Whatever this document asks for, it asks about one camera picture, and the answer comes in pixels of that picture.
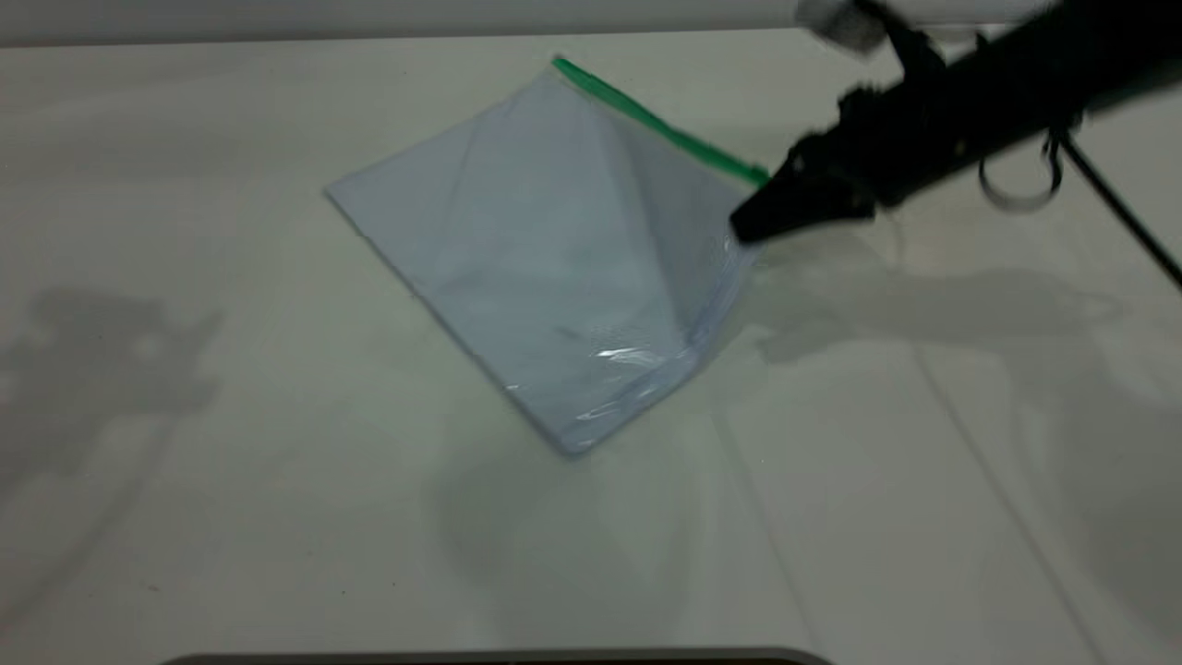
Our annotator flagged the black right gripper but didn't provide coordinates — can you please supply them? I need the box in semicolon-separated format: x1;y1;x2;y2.
729;37;984;247

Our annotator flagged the clear zip bag green zipper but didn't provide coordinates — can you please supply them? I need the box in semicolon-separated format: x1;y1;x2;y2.
323;56;773;457

